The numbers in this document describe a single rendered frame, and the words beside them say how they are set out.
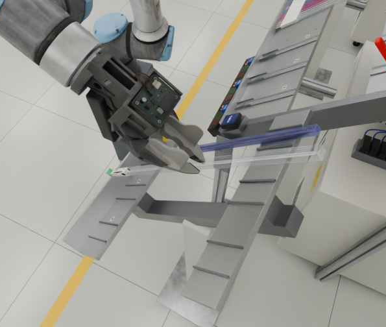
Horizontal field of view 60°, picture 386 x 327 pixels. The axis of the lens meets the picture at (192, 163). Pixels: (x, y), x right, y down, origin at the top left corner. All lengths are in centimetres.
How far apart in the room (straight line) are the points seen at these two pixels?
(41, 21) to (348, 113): 58
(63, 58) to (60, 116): 158
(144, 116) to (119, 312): 118
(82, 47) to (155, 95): 10
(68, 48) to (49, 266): 130
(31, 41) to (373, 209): 91
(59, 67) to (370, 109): 56
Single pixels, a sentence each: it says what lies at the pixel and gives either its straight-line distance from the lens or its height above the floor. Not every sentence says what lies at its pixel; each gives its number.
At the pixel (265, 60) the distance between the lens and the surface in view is 112.
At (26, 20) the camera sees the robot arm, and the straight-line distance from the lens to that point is 45.
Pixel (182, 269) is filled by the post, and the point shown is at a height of 1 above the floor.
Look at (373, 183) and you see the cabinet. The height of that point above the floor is 62.
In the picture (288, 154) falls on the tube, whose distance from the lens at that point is 39.
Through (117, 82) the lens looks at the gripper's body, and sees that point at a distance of 42.
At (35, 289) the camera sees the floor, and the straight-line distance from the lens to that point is 164.
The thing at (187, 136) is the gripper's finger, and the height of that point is 107.
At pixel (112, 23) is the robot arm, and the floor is 78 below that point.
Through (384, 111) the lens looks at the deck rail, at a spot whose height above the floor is 98.
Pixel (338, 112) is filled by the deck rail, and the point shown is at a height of 94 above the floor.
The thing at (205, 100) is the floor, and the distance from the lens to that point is 195.
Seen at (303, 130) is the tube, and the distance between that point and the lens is 52.
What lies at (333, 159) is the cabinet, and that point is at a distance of 108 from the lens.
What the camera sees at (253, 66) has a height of 73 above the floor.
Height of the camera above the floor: 148
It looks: 60 degrees down
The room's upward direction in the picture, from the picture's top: straight up
